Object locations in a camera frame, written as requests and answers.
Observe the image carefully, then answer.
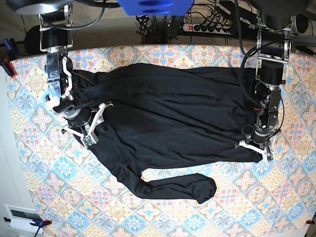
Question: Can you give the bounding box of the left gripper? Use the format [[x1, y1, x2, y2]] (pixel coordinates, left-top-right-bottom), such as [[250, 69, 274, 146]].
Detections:
[[235, 116, 278, 162]]

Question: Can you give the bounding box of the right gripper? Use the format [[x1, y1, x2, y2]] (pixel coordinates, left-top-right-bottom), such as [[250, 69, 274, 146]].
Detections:
[[45, 94, 113, 148]]

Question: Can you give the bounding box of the black t-shirt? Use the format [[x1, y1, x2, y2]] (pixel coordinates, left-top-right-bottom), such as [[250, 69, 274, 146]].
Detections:
[[72, 63, 262, 203]]

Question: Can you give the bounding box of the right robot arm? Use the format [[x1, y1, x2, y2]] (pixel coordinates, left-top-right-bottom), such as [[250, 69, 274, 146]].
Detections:
[[6, 0, 107, 148]]

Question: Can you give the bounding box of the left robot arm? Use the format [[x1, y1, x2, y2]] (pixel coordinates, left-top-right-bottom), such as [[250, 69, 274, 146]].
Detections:
[[236, 0, 312, 162]]

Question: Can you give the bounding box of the patterned tablecloth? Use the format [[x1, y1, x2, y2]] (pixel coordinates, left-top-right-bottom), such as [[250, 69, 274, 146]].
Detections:
[[0, 54, 316, 237]]

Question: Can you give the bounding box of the orange clamp lower right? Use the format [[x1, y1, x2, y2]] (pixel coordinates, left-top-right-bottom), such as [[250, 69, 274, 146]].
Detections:
[[305, 220, 315, 225]]

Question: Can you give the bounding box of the blue clamp lower left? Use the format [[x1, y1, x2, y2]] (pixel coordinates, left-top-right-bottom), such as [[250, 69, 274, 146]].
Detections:
[[4, 217, 52, 237]]

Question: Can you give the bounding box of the blue clamp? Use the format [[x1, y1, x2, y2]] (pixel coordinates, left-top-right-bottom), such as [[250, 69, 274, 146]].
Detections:
[[0, 39, 17, 78], [4, 217, 52, 237]]

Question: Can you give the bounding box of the white floor box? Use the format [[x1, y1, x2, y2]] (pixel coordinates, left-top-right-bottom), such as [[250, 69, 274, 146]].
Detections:
[[4, 204, 41, 234]]

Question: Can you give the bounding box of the black round stool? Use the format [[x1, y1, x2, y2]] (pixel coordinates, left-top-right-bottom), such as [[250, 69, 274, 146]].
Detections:
[[24, 25, 42, 55]]

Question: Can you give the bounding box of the blue clamp upper left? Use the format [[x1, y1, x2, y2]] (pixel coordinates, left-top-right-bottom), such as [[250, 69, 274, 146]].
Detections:
[[0, 39, 17, 78]]

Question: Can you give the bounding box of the white power strip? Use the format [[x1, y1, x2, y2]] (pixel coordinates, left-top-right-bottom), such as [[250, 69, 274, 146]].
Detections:
[[182, 23, 230, 35]]

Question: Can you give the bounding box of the white speaker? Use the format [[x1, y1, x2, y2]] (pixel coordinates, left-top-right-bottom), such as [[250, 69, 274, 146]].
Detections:
[[294, 14, 309, 35]]

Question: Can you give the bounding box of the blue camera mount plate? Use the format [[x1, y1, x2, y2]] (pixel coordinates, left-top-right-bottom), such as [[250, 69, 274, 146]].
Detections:
[[117, 0, 194, 16]]

